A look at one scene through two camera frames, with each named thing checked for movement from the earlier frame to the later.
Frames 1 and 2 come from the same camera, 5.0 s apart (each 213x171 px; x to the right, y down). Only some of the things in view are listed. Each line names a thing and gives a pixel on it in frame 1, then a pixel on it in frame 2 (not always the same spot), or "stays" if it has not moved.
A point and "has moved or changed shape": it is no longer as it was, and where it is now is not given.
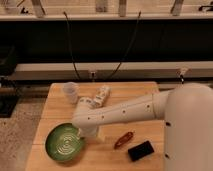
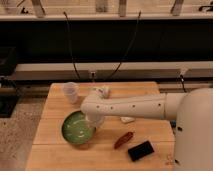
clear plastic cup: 70,90 stays
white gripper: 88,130 → 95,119
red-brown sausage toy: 124,139 stays
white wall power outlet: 92,74 stays
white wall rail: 180,70 stays
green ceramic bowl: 64,142 has moved or changed shape
